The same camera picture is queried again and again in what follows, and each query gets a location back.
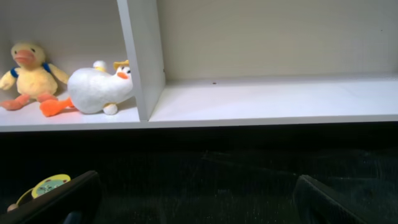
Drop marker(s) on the yellow plush duck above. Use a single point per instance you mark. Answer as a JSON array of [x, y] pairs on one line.
[[34, 81]]

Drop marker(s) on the white plush duck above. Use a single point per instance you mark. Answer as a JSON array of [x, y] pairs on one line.
[[93, 90]]

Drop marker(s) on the yellow and green rattle toy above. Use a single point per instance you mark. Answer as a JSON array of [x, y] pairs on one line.
[[49, 184]]

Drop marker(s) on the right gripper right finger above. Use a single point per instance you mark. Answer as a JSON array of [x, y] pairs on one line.
[[320, 205]]

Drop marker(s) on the white shelf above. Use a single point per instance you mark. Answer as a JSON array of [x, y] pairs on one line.
[[248, 99]]

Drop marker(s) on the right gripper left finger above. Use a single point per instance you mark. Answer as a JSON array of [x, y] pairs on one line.
[[65, 199]]

